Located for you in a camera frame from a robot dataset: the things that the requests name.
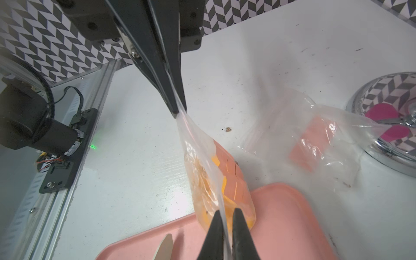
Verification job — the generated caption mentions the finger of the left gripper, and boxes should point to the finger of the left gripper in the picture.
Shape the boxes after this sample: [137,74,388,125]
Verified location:
[148,1,184,112]
[107,1,179,118]

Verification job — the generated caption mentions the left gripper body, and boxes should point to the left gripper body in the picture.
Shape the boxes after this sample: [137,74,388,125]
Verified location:
[57,0,205,54]

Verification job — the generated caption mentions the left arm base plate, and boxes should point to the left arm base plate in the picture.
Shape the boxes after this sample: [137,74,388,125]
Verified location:
[36,108,98,194]

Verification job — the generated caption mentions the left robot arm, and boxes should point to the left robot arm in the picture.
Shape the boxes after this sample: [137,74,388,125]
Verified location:
[1,1,205,156]

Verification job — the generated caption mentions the metal tongs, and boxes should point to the metal tongs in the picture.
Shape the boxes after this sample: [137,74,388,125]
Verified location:
[153,234,173,260]

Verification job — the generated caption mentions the aluminium front rail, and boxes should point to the aluminium front rail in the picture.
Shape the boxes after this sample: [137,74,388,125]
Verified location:
[1,60,125,260]

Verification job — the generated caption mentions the clear resealable bag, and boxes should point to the clear resealable bag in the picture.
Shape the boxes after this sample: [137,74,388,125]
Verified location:
[175,105,256,245]
[240,89,390,190]

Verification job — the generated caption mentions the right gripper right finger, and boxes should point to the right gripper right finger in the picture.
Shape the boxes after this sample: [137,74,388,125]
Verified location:
[232,208,260,260]

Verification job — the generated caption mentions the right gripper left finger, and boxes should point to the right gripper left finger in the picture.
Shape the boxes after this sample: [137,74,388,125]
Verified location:
[197,210,224,260]

